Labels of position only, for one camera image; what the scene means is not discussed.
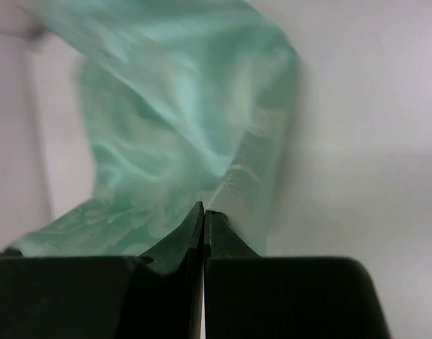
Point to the green patterned cloth napkin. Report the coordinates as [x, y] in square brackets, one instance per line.
[182, 101]

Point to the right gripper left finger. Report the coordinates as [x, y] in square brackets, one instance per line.
[153, 295]

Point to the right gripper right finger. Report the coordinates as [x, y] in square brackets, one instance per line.
[250, 296]

